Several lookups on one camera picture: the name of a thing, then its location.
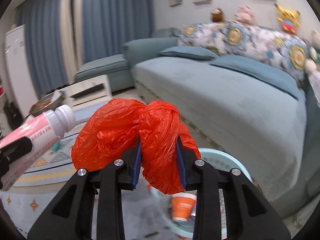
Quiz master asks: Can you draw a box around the pink white yogurt bottle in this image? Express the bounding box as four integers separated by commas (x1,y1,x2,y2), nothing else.
1,105,76,185

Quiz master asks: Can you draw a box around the black guitar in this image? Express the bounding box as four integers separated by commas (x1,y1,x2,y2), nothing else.
4,101,23,130

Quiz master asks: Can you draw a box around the teal tape dispenser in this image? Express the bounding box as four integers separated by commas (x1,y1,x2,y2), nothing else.
51,142,61,152

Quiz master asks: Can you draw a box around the brown monkey plush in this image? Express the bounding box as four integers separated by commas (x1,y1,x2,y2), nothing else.
210,8,224,22

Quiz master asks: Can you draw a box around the blue cushion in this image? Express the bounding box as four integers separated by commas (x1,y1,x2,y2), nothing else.
159,46,219,61
209,55,300,100

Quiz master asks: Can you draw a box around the pink pig plush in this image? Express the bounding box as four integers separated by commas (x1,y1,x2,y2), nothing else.
235,5,254,24

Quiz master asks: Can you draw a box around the orange paper cup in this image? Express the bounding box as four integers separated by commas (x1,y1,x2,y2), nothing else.
171,192,197,222

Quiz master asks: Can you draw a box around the light blue trash basket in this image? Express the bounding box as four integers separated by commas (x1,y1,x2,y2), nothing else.
151,148,252,239

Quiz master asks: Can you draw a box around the red plastic bag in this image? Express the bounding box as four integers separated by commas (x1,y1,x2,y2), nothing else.
71,99,201,194

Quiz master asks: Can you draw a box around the white air conditioner tower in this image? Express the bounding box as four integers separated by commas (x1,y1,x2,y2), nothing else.
5,25,38,118

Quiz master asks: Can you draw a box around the teal sofa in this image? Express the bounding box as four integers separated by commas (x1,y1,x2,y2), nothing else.
123,37,319,218

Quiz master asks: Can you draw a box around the dark oval tray bowl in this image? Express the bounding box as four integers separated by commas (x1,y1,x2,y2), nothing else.
29,90,66,117

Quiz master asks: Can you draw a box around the floral long pillow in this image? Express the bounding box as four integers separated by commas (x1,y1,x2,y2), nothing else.
178,21,308,86

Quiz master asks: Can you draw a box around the white teddy bear green shirt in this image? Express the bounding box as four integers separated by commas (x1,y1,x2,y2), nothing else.
305,29,320,75

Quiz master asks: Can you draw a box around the teal ottoman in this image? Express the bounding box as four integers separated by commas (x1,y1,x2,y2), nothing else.
75,54,134,93

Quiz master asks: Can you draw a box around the yellow pikachu plush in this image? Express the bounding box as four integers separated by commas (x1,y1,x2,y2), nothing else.
274,3,300,35

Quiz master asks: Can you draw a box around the blue curtain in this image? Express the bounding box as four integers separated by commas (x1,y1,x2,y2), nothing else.
16,0,154,96

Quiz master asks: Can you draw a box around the blue cushion right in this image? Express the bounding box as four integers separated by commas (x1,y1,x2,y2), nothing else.
209,55,300,100

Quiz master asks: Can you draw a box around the blue cushion left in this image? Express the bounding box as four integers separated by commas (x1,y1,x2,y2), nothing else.
159,46,219,61

